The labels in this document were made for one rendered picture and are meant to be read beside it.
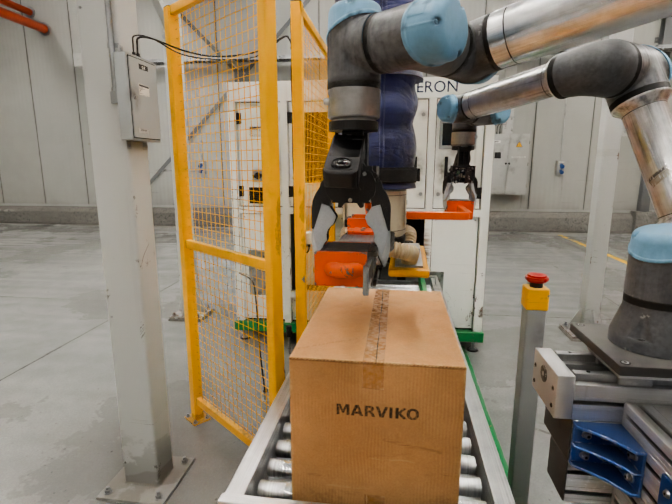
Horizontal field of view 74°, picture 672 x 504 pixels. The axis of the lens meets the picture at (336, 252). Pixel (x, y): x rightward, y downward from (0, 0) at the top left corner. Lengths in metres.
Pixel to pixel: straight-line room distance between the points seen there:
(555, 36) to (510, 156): 9.11
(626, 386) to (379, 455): 0.54
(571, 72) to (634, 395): 0.65
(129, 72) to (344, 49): 1.27
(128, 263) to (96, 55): 0.77
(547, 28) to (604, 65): 0.48
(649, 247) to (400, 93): 0.63
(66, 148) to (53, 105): 0.97
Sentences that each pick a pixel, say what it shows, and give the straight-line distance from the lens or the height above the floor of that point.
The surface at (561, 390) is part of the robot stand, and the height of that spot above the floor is 0.96.
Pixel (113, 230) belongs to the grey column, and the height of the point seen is 1.13.
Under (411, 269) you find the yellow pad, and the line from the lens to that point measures 1.10.
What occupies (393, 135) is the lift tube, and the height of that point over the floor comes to 1.46.
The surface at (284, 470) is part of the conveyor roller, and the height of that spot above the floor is 0.54.
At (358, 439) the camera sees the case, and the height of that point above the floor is 0.75.
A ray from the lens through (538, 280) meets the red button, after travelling 1.53.
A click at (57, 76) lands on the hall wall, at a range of 12.36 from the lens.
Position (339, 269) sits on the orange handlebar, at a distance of 0.60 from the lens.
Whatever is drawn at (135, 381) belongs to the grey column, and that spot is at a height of 0.50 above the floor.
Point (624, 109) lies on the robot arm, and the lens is 1.19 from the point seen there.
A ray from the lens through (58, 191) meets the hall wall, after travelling 12.42.
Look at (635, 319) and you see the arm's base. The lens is 1.02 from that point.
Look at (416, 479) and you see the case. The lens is 1.18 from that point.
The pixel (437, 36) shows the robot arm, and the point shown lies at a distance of 0.57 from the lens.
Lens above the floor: 1.39
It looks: 11 degrees down
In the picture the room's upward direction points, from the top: straight up
